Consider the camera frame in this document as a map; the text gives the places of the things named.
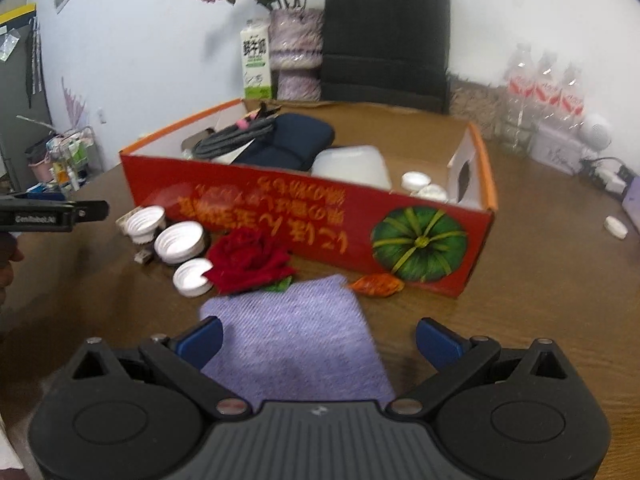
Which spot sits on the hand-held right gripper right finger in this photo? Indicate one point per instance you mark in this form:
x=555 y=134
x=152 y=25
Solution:
x=437 y=342

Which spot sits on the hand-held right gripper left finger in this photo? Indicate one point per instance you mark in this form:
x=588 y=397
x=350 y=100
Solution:
x=200 y=341

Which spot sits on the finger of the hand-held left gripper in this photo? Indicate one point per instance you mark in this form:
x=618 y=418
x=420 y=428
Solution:
x=92 y=210

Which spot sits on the white threaded bottle cap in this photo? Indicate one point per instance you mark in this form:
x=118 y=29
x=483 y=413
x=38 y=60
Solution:
x=192 y=277
x=145 y=222
x=416 y=180
x=179 y=242
x=432 y=192

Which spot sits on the red fabric rose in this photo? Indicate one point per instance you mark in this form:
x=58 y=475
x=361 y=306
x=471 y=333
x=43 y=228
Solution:
x=245 y=260

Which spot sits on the purple knitted cloth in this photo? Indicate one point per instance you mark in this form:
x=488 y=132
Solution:
x=300 y=340

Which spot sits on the red cardboard box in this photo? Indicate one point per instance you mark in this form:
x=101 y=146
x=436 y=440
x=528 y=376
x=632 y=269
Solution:
x=300 y=220

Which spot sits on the translucent white plastic container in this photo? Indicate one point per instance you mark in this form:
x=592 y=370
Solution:
x=350 y=165

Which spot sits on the dark blue zip pouch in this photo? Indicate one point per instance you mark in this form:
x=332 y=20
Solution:
x=295 y=135

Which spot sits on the wooden desktop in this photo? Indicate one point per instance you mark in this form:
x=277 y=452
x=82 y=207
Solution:
x=525 y=285

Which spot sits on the person's left hand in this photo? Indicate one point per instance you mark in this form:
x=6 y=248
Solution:
x=7 y=255

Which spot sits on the small beige block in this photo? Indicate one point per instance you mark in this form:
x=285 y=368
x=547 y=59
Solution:
x=124 y=221

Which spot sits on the small grey usb plug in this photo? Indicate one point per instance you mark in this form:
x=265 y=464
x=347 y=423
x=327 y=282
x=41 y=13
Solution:
x=144 y=256

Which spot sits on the orange crumpled wrapper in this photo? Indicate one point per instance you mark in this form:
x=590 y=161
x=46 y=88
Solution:
x=377 y=285

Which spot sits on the grey cabinet with yellow strip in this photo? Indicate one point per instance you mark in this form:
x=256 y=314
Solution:
x=15 y=110

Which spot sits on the small white round lid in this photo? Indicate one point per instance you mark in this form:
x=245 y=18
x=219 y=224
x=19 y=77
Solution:
x=616 y=227

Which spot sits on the white and green milk carton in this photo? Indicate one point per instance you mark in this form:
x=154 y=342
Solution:
x=256 y=60

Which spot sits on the white floral tin box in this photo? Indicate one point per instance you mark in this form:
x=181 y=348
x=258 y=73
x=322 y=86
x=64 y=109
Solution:
x=555 y=150

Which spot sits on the purple tissue box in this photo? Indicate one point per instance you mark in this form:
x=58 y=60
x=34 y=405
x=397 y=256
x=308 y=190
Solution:
x=632 y=205

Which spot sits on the white charger plug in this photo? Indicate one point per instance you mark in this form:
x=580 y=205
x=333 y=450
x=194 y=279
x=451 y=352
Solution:
x=612 y=180

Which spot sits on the clear container of wood pellets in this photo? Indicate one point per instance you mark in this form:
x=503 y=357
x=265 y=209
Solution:
x=475 y=102

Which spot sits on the black power adapter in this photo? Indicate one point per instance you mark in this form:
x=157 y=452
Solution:
x=627 y=172

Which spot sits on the purple mottled vase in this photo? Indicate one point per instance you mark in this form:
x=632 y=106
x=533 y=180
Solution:
x=295 y=45

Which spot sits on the white round speaker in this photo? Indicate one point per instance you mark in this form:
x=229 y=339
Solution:
x=597 y=132

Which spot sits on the clear bottle with red label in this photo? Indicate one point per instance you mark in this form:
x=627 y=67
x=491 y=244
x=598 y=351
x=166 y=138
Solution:
x=572 y=100
x=546 y=90
x=520 y=80

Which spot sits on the black paper bag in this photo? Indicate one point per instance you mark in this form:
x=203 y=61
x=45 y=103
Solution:
x=385 y=35

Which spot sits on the white wall outlet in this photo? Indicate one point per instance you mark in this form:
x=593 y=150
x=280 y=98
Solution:
x=102 y=116

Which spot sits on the purple flower wall sticker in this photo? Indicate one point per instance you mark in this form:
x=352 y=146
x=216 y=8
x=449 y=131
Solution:
x=75 y=105

